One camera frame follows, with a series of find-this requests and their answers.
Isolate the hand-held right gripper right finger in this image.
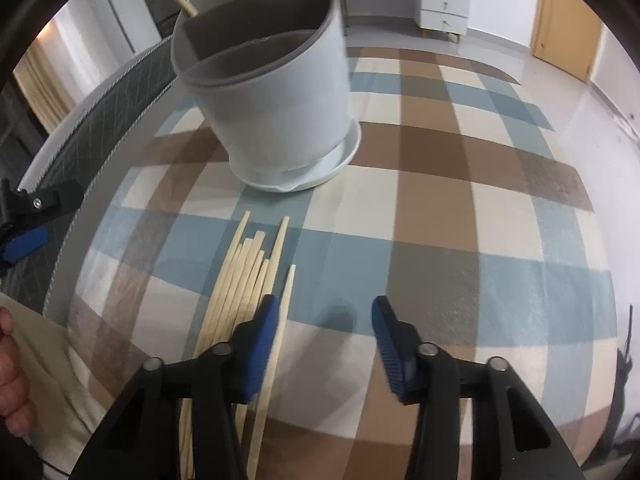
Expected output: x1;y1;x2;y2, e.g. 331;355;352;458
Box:
371;296;586;480

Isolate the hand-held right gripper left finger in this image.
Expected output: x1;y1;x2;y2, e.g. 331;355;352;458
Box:
70;294;281;480

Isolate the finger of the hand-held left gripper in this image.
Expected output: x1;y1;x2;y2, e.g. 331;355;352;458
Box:
0;177;83;266

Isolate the pile of bamboo chopsticks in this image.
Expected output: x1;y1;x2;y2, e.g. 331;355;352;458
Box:
180;211;297;480

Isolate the white and grey utensil holder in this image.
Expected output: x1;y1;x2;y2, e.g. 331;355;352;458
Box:
170;0;362;193

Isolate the person's left hand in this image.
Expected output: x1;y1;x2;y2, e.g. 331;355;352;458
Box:
0;305;38;436

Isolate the dark grey quilted bed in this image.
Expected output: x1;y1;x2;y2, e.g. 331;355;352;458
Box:
0;37;176;311

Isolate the cream cloth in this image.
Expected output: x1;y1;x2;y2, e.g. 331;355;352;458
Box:
0;294;103;476

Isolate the beige curtain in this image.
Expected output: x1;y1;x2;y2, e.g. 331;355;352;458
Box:
12;40;76;133

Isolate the black stand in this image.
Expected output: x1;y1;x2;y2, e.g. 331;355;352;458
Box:
607;305;640;461

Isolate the white wardrobe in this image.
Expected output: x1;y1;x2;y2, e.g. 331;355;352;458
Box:
65;0;163;61

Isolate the white dresser with drawers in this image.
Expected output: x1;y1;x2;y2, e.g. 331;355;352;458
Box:
327;0;473;43

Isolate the light wooden door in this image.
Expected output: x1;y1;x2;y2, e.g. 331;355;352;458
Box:
530;0;606;83

